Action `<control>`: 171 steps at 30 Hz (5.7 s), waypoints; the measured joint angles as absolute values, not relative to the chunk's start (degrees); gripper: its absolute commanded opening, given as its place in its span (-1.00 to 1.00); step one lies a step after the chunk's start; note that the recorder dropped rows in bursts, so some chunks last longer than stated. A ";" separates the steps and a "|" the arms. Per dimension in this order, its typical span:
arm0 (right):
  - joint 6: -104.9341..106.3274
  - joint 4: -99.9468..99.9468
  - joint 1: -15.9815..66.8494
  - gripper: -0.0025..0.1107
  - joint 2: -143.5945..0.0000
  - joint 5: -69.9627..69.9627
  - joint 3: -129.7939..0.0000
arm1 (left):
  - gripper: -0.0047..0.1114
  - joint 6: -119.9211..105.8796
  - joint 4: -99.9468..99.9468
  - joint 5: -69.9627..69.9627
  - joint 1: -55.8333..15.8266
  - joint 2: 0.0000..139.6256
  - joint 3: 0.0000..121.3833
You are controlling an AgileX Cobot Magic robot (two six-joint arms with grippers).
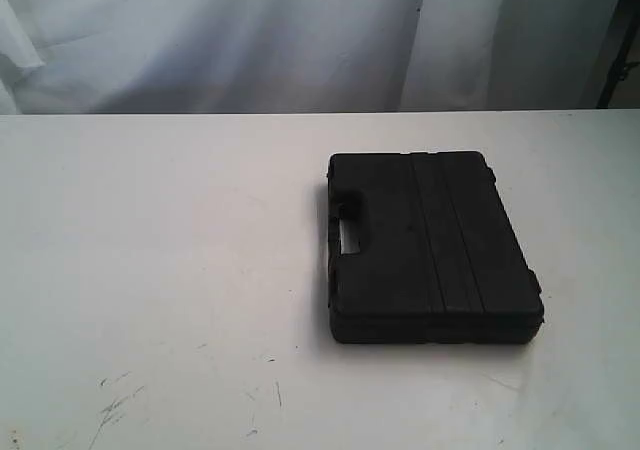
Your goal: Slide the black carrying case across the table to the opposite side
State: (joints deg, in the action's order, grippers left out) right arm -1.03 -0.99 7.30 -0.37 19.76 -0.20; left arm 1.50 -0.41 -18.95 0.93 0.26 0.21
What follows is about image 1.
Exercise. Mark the black stand pole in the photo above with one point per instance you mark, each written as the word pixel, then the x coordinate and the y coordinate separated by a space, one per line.
pixel 620 89

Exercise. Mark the black plastic carrying case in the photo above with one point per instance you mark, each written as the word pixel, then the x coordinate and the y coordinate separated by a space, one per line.
pixel 421 250

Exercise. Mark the white backdrop curtain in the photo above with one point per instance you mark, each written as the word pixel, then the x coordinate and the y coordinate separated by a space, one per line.
pixel 297 56

